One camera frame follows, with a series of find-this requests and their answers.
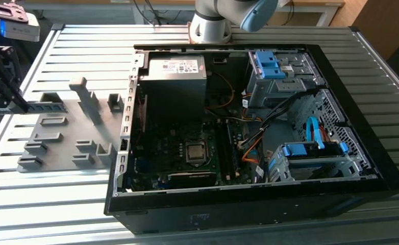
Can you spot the blue RAM stick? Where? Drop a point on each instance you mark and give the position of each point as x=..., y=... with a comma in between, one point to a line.
x=46, y=107

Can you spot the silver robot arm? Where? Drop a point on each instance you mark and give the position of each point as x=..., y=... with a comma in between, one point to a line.
x=207, y=28

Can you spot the black RAM slot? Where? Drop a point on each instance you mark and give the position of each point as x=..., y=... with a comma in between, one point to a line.
x=220, y=153

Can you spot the grey plastic parts rack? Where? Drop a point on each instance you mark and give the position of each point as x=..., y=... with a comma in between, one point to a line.
x=63, y=127

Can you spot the grey power supply unit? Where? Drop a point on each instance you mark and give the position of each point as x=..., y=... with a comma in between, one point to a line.
x=172, y=66

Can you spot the green motherboard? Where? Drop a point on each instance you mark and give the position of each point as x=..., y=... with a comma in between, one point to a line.
x=162, y=153

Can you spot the silver CPU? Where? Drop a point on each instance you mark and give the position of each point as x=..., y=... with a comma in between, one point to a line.
x=196, y=151

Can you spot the black CPU socket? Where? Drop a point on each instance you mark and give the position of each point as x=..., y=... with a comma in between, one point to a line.
x=196, y=163

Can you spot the black graphics card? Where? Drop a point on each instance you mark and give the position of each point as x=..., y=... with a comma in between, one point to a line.
x=192, y=178

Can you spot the silver drive cage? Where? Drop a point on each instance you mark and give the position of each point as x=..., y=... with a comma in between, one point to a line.
x=271, y=89

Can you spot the black PC case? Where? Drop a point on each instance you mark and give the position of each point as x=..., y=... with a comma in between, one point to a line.
x=219, y=211

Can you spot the hard disk in blue carrier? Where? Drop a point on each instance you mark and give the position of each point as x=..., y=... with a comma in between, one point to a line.
x=291, y=149

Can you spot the silver disk bay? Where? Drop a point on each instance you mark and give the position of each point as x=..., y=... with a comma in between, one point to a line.
x=322, y=163

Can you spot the wooden cabinet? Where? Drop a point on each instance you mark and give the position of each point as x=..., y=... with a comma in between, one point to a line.
x=383, y=23

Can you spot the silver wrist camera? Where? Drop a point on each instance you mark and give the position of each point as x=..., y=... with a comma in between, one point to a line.
x=22, y=32

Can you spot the blue plastic bracket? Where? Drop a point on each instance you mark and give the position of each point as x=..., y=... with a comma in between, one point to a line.
x=268, y=69

